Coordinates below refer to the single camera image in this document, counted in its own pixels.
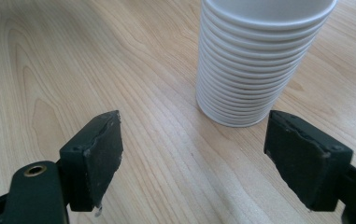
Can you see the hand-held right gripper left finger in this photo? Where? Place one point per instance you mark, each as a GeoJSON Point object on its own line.
{"type": "Point", "coordinates": [94, 161]}

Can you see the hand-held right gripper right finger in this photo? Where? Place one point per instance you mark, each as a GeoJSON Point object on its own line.
{"type": "Point", "coordinates": [306, 161]}

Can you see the stack of white cups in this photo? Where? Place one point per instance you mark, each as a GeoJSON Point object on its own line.
{"type": "Point", "coordinates": [244, 62]}

